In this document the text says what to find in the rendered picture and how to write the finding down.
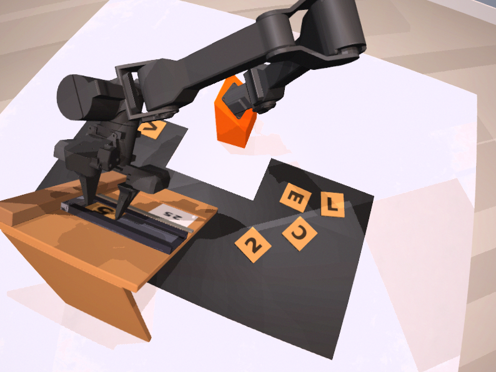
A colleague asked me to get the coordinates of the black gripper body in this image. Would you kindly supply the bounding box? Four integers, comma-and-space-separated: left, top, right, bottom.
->
53, 121, 170, 194

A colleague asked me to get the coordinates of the white paper label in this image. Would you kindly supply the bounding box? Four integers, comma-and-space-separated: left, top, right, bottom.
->
150, 204, 198, 227

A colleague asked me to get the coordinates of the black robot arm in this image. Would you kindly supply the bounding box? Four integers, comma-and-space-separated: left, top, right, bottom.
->
56, 0, 367, 177

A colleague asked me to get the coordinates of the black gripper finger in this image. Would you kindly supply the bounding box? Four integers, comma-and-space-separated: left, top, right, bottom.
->
75, 170, 102, 206
115, 182, 140, 219

